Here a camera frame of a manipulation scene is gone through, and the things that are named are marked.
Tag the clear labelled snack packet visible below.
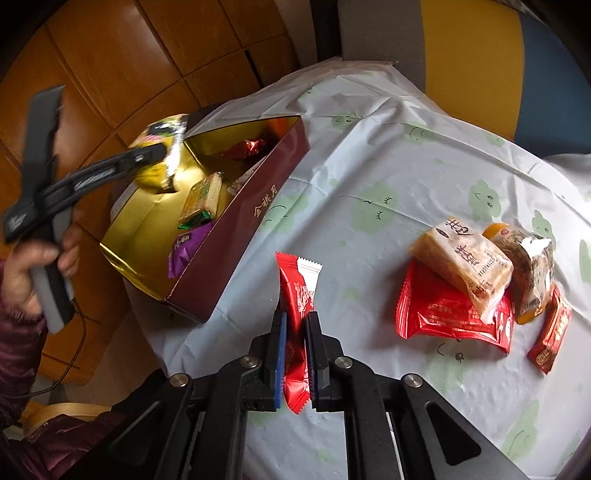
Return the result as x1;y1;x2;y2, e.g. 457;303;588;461
482;222;556;325

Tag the small red gold-print bar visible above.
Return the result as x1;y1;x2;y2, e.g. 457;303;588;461
527;286;573;374

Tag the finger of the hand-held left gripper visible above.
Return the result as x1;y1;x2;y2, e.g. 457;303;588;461
44;145;167;204
18;84;66;204

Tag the black rolled mat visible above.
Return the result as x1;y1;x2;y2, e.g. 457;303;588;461
309;0;342;63

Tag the black cable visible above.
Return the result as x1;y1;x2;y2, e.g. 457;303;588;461
18;309;87;398

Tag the clear pastry packet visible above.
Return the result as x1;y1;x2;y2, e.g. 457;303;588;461
410;217;514;324

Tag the white snack packet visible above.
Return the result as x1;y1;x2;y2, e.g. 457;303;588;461
226;161;264;197

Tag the red foil candy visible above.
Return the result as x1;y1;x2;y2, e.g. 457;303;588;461
225;138;269;161

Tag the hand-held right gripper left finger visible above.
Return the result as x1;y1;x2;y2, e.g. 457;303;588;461
99;310;289;480

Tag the green cracker packet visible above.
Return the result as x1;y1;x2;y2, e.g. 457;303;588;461
178;172;225;229

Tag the red white-edged snack packet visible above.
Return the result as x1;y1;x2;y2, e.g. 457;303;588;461
274;251;323;415

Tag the purple snack packet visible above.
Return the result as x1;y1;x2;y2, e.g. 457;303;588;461
167;222;214;278

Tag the person's left hand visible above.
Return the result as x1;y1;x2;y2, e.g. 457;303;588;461
0;223;83;319

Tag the person's left forearm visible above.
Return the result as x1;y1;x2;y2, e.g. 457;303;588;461
0;291;51;425

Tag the gold-lined maroon tin box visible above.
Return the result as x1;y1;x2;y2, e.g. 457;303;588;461
99;114;311;324

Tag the wooden chair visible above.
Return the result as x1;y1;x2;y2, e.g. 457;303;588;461
18;401;112;437

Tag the grey yellow blue chair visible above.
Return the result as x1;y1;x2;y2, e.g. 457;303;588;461
337;0;591;155

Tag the yellow snack packet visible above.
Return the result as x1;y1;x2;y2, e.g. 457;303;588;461
128;114;189;193

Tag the large red snack packet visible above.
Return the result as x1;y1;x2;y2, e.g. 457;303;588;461
396;258;515;354

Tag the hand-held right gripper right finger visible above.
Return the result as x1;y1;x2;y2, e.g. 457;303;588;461
302;311;529;480

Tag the person's dark red jacket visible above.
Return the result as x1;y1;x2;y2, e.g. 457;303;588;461
0;406;139;480

